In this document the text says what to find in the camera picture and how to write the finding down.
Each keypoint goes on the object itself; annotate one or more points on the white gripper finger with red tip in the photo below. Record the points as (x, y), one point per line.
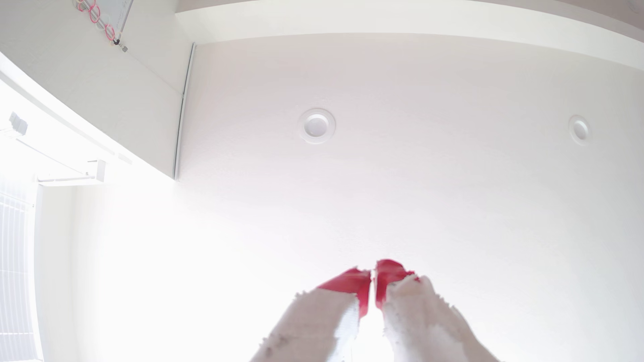
(422, 322)
(317, 322)

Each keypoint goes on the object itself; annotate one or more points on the round recessed ceiling light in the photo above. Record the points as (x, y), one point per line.
(316, 125)
(580, 130)

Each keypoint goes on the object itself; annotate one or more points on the white corner trim strip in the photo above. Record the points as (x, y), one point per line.
(183, 110)

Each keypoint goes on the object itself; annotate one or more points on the white window blind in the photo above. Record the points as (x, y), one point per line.
(15, 281)

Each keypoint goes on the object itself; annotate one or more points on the white blind rail bracket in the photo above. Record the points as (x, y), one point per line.
(75, 177)

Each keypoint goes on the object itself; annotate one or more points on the small grey wall bracket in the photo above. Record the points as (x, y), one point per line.
(18, 124)

